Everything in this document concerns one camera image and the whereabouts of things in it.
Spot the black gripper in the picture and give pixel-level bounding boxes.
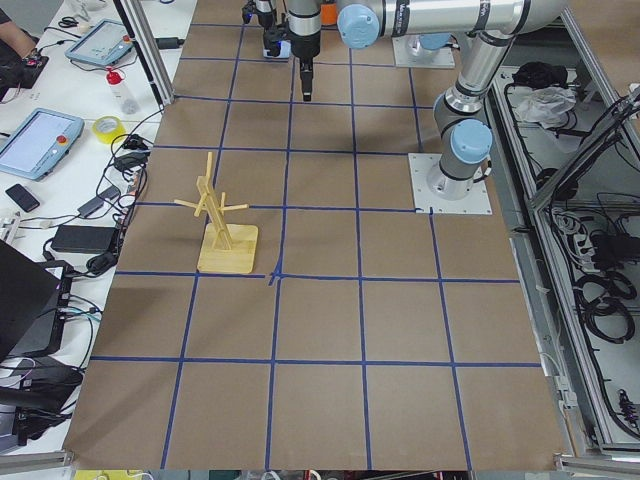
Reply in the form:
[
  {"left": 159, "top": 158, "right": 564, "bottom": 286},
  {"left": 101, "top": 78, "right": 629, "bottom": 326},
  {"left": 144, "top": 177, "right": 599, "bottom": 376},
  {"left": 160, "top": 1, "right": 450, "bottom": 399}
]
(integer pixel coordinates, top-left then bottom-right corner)
[
  {"left": 242, "top": 0, "right": 276, "bottom": 26},
  {"left": 263, "top": 14, "right": 320, "bottom": 102}
]

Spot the light blue plastic cup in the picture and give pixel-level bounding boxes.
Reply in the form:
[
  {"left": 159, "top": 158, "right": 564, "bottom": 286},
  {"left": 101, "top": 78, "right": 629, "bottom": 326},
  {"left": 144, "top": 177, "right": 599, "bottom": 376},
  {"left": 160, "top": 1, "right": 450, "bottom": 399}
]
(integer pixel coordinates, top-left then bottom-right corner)
[{"left": 268, "top": 40, "right": 291, "bottom": 59}]

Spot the wooden cup rack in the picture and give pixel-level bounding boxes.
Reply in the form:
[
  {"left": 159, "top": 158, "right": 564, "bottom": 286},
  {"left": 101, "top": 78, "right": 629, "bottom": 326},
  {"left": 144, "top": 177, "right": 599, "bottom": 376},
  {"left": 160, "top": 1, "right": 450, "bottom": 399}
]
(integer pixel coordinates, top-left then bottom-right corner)
[{"left": 174, "top": 152, "right": 259, "bottom": 274}]

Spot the large orange can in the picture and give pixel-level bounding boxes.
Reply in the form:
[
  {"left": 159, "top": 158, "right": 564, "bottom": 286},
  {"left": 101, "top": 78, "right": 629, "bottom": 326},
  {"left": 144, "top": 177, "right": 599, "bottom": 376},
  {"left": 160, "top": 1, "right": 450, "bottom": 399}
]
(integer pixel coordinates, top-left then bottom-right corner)
[{"left": 320, "top": 3, "right": 338, "bottom": 26}]

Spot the black power adapter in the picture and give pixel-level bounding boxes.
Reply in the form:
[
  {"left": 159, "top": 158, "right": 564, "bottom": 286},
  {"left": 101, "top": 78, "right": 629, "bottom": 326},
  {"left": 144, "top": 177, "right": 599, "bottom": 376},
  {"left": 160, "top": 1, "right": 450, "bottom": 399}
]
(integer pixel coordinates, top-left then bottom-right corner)
[{"left": 155, "top": 37, "right": 185, "bottom": 50}]

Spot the far teach pendant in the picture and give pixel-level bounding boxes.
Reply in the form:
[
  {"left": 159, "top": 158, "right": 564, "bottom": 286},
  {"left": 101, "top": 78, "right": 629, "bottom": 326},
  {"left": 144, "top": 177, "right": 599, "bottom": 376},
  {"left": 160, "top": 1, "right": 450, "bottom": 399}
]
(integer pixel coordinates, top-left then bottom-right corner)
[{"left": 65, "top": 19, "right": 133, "bottom": 67}]

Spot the teach pendant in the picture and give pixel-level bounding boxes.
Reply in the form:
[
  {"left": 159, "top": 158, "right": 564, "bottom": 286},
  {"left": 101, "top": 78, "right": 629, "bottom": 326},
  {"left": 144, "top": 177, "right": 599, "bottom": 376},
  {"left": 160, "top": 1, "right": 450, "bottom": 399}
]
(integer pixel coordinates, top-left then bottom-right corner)
[
  {"left": 1, "top": 108, "right": 85, "bottom": 180},
  {"left": 65, "top": 19, "right": 133, "bottom": 67}
]

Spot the red cap squeeze bottle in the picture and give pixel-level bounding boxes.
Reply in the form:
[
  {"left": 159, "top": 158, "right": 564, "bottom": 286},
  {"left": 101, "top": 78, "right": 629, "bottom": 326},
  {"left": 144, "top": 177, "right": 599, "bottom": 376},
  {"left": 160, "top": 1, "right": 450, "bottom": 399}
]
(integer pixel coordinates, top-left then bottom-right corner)
[{"left": 106, "top": 67, "right": 139, "bottom": 115}]

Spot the yellow tape roll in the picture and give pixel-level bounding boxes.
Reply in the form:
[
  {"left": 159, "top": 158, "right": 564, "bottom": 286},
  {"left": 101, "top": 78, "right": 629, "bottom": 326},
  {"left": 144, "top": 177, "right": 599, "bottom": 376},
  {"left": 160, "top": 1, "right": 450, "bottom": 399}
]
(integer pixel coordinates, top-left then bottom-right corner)
[{"left": 92, "top": 115, "right": 126, "bottom": 144}]

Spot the white crumpled cloth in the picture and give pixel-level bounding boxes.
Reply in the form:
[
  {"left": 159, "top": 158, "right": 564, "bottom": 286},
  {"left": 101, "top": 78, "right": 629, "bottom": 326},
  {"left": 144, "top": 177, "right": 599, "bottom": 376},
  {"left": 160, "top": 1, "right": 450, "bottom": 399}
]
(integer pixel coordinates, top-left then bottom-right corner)
[{"left": 514, "top": 87, "right": 577, "bottom": 129}]

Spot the near teach pendant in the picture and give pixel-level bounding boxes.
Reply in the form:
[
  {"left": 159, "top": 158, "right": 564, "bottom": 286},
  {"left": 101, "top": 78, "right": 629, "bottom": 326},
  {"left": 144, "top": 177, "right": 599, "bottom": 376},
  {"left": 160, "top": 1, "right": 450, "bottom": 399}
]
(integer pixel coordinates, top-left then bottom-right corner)
[{"left": 1, "top": 108, "right": 85, "bottom": 180}]

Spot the large black power brick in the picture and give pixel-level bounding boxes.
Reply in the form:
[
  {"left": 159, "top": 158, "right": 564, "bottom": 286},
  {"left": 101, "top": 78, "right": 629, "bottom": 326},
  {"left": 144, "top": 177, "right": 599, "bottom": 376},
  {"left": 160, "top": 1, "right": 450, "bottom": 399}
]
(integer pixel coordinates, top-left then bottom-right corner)
[{"left": 51, "top": 225, "right": 116, "bottom": 254}]

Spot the black smartphone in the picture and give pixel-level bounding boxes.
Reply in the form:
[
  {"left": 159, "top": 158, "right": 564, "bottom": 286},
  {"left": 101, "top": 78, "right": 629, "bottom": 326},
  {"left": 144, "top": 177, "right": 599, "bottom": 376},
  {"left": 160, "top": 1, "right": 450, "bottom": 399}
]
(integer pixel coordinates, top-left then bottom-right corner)
[{"left": 5, "top": 184, "right": 40, "bottom": 212}]

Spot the black laptop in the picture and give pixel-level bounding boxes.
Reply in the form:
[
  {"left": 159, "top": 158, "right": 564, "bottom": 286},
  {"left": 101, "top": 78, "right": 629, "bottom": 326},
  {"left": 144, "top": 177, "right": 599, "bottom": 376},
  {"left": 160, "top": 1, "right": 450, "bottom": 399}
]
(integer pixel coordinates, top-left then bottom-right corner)
[{"left": 1, "top": 242, "right": 72, "bottom": 360}]

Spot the aluminium frame post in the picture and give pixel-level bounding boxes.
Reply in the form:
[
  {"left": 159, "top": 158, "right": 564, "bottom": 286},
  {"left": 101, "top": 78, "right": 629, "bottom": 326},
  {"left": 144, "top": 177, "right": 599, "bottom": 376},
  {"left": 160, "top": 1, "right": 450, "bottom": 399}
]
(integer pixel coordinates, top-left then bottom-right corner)
[{"left": 113, "top": 0, "right": 174, "bottom": 108}]

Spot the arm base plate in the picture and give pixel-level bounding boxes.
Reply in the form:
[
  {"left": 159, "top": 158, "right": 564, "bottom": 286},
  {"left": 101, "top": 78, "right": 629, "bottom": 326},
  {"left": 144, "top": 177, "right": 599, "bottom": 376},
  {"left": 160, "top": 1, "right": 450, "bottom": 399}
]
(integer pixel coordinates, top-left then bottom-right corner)
[
  {"left": 393, "top": 33, "right": 455, "bottom": 69},
  {"left": 408, "top": 153, "right": 492, "bottom": 215}
]

